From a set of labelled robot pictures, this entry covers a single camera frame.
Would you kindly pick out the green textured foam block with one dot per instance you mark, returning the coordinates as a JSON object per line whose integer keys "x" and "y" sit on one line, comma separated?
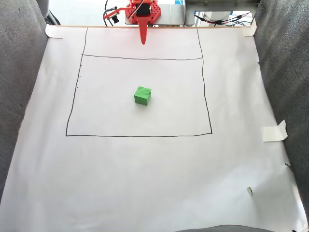
{"x": 142, "y": 96}

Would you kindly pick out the orange mount with small camera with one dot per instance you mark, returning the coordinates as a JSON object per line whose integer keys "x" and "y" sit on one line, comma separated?
{"x": 113, "y": 15}

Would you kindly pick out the metal frame with bolts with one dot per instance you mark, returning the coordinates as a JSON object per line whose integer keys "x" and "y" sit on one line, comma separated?
{"x": 217, "y": 5}

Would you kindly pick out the white paper sheet with lines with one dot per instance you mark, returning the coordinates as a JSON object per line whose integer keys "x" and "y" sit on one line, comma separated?
{"x": 144, "y": 169}

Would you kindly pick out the grey fabric side panel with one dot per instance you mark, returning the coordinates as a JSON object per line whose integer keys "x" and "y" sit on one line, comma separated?
{"x": 17, "y": 84}
{"x": 287, "y": 84}

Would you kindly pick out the white tape piece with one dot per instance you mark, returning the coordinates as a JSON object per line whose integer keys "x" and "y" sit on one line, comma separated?
{"x": 54, "y": 32}
{"x": 272, "y": 134}
{"x": 249, "y": 29}

